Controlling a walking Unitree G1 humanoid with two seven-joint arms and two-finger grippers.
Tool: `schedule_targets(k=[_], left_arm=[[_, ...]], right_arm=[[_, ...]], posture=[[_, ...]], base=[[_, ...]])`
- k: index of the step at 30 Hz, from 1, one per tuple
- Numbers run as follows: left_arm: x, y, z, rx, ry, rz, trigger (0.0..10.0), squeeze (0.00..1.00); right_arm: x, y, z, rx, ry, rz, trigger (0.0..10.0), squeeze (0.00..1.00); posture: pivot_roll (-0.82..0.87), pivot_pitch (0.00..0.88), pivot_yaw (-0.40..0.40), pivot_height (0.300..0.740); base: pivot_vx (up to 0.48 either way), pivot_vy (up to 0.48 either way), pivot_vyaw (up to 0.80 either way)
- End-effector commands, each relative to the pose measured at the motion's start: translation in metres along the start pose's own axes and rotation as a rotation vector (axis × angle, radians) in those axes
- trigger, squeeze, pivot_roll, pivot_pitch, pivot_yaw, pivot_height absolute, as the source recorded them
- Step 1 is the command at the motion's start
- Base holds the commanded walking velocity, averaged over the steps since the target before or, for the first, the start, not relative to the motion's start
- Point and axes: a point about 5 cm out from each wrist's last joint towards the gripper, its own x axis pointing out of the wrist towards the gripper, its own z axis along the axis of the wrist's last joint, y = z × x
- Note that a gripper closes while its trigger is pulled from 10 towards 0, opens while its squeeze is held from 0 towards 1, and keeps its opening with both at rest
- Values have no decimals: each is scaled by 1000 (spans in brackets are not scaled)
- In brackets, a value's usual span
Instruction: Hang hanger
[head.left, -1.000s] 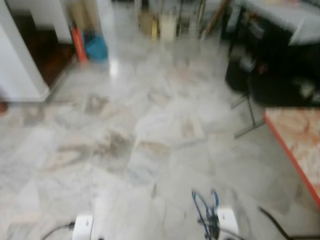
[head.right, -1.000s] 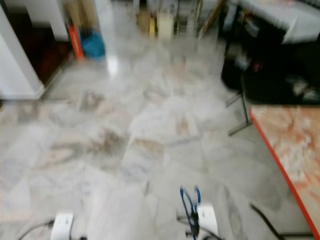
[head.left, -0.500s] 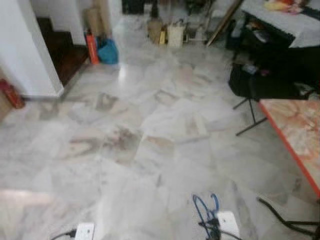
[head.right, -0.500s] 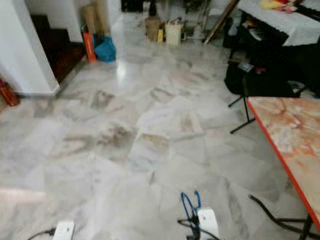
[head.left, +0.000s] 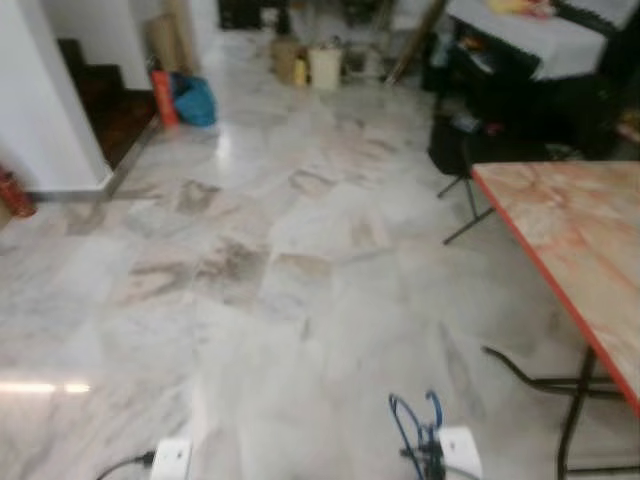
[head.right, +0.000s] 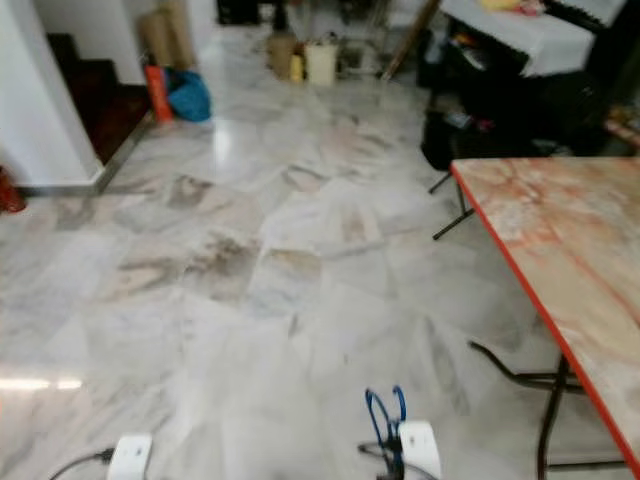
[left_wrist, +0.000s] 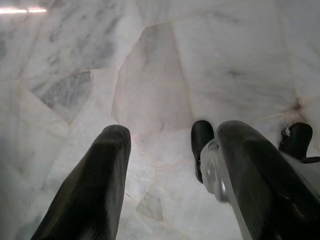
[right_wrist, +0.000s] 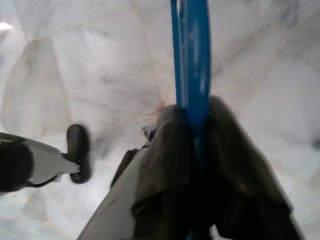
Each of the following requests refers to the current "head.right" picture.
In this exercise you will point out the blue plastic hanger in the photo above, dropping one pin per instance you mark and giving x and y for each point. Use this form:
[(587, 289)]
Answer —
[(372, 420)]

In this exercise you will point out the marble pattern folding table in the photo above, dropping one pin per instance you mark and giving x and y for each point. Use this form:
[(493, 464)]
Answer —
[(580, 230)]

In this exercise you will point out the red fire extinguisher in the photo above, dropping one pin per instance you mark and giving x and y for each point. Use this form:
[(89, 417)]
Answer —
[(12, 195)]

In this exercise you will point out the dark cluttered furniture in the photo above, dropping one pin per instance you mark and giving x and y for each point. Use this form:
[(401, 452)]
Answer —
[(520, 115)]

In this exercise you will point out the white bucket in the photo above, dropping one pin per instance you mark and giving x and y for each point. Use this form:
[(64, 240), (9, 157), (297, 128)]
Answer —
[(320, 66)]

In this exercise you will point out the yellow bottle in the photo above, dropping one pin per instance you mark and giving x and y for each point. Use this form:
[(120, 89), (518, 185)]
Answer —
[(296, 70)]

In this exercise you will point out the blue plastic bag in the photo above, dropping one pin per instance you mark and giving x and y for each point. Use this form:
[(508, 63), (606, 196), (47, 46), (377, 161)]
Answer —
[(190, 97)]

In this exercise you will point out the brown basket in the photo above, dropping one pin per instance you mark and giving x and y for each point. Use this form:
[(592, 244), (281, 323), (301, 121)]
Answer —
[(280, 55)]

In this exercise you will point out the orange box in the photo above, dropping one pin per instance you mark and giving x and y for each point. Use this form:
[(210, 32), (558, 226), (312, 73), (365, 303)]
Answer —
[(157, 95)]

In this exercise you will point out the white lace tablecloth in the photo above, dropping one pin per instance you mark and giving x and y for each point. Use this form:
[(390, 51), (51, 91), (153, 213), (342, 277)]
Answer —
[(530, 40)]

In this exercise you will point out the dark wooden staircase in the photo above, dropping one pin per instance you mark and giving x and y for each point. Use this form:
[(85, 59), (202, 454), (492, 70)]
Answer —
[(105, 105)]

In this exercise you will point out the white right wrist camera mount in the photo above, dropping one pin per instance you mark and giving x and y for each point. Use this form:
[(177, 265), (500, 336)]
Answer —
[(420, 450)]

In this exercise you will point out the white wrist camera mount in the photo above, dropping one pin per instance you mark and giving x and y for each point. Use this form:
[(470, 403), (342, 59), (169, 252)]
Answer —
[(420, 450), (130, 460)]

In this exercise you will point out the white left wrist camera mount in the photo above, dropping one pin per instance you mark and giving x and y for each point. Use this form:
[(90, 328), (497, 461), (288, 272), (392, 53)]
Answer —
[(130, 460)]

